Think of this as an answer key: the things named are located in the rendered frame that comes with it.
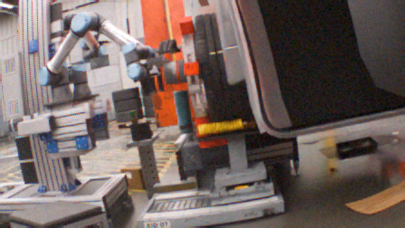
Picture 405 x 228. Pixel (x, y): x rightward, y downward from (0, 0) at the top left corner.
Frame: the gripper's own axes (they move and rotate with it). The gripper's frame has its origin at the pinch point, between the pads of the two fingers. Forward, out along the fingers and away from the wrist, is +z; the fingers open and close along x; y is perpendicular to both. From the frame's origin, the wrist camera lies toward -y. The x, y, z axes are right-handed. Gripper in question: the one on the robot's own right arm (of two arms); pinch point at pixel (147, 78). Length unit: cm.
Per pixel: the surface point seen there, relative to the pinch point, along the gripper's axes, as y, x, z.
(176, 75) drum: -1.4, -13.1, 20.6
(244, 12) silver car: -21, -53, -253
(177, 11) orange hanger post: 85, -3, 255
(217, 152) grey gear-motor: -51, -21, 51
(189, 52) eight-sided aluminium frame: 7.4, -25.5, 0.1
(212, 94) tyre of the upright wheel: -18.1, -31.4, -0.5
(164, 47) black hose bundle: 15.0, -12.1, 6.6
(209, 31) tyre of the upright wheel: 15.9, -39.0, 0.3
